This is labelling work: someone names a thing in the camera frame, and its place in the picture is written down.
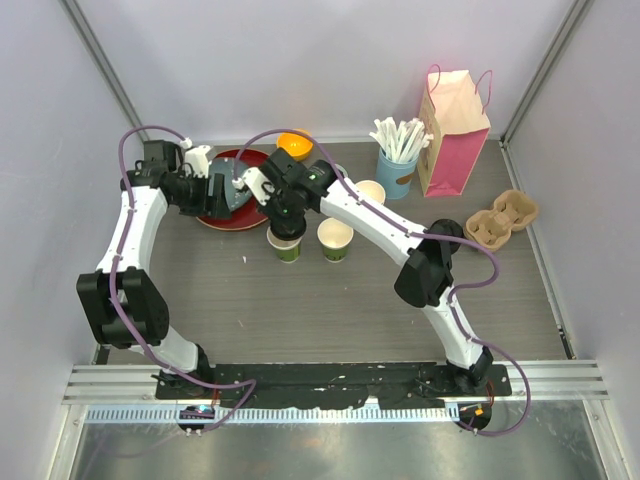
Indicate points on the bundle of white straws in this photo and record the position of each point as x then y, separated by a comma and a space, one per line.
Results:
402, 141

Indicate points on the light blue straw holder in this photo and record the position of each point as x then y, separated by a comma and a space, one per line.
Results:
394, 177

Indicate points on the black coffee cup lid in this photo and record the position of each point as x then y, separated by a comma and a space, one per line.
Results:
288, 232

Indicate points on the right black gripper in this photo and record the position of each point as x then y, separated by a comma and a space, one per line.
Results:
272, 216

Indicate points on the light green bowl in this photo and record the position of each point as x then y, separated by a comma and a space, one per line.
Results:
342, 170

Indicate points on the brown cardboard cup carrier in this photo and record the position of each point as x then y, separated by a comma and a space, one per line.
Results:
512, 211

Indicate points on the aluminium front rail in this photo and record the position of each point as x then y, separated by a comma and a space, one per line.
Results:
126, 394

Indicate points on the orange bowl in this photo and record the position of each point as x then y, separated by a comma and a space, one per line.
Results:
296, 144

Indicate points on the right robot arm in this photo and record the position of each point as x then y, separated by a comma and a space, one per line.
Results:
285, 190

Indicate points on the green paper cup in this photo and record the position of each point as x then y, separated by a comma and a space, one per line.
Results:
335, 238
287, 251

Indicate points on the pink paper bag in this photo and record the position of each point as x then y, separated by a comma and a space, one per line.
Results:
454, 111

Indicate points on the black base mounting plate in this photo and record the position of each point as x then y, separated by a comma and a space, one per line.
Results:
334, 386

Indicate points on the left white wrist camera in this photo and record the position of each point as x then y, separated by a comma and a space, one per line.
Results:
197, 157

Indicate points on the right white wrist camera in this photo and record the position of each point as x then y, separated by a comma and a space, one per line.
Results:
255, 181

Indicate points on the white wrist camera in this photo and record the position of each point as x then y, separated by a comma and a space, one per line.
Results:
255, 181
197, 157

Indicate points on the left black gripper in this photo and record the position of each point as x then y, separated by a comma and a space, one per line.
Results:
215, 206

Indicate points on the stack of black lids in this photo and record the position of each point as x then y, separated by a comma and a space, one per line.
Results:
446, 227

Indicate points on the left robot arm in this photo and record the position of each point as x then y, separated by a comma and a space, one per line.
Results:
124, 308

